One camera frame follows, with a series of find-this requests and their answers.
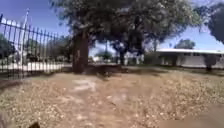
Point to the low white building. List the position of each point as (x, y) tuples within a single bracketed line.
[(191, 58)]

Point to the pale road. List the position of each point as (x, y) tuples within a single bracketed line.
[(33, 66)]

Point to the distant green tree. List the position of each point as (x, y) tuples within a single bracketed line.
[(185, 44)]

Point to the dry grass ground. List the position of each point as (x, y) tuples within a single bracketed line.
[(113, 100)]

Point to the large thick-trunked tree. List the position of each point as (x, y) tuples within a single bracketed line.
[(80, 53)]

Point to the pale pole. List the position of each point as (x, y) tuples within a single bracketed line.
[(23, 36)]

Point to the small dark tree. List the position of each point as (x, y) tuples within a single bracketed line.
[(210, 60)]

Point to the black metal fence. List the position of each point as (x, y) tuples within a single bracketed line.
[(33, 53)]

